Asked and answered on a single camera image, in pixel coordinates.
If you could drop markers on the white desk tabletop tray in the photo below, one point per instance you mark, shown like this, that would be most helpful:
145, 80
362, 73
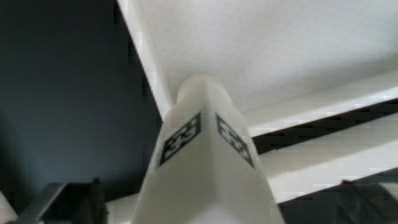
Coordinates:
302, 53

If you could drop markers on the white U-shaped obstacle fence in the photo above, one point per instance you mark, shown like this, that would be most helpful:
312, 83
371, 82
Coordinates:
307, 166

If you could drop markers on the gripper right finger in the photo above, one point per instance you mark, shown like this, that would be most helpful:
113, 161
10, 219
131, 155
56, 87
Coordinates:
355, 203

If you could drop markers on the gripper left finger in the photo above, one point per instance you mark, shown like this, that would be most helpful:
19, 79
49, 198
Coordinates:
69, 204

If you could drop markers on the white desk leg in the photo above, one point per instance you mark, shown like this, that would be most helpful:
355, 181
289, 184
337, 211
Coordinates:
204, 186

